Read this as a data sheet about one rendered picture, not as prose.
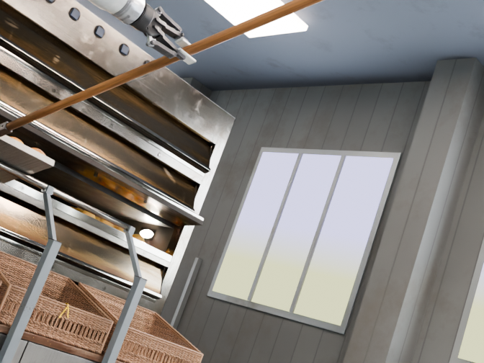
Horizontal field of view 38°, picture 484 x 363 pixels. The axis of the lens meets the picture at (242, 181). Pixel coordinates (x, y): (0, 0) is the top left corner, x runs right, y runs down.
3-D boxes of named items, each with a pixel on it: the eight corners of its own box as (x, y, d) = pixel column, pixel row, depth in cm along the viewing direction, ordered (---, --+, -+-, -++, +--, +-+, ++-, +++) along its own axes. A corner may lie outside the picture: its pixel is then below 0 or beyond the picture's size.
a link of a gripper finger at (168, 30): (146, 25, 198) (146, 21, 199) (174, 41, 207) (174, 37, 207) (155, 20, 196) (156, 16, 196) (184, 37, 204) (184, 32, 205)
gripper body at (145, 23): (129, 4, 197) (153, 22, 203) (123, 28, 194) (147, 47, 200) (148, -5, 193) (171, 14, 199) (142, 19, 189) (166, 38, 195)
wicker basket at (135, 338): (55, 333, 351) (77, 280, 357) (137, 359, 388) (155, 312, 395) (110, 357, 316) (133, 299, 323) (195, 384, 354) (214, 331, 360)
